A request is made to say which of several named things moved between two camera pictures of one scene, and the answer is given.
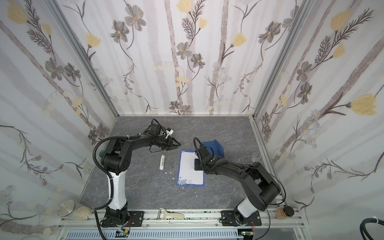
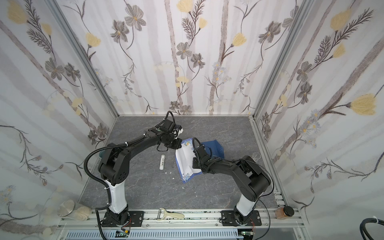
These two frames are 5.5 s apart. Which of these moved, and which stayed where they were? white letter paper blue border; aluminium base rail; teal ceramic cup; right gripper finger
Moved: white letter paper blue border
Stayed: right gripper finger; teal ceramic cup; aluminium base rail
